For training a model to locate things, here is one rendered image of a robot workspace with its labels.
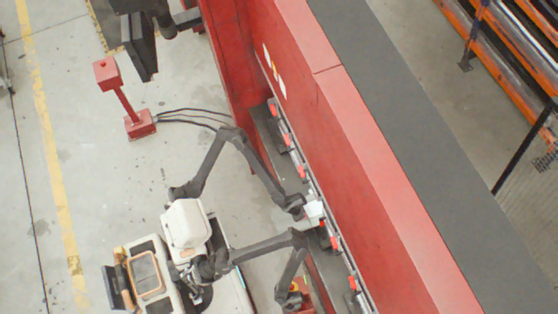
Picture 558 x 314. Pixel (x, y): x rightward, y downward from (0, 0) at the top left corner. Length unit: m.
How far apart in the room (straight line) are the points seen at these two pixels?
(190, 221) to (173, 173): 1.77
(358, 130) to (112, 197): 3.02
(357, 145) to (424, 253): 0.35
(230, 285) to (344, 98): 2.13
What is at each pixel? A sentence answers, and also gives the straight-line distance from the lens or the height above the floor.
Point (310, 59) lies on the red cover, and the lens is 1.65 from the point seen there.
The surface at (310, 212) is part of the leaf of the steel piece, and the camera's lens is 2.79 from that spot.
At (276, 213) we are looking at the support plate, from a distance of 2.80.
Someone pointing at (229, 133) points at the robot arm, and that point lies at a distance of 2.43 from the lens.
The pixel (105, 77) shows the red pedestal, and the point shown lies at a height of 0.80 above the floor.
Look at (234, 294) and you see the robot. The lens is 3.45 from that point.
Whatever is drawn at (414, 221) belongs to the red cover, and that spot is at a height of 2.30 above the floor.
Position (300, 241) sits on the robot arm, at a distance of 2.36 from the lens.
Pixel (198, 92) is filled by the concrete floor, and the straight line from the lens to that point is 4.56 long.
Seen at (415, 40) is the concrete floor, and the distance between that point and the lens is 4.80.
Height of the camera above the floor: 3.58
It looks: 61 degrees down
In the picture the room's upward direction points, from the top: 11 degrees counter-clockwise
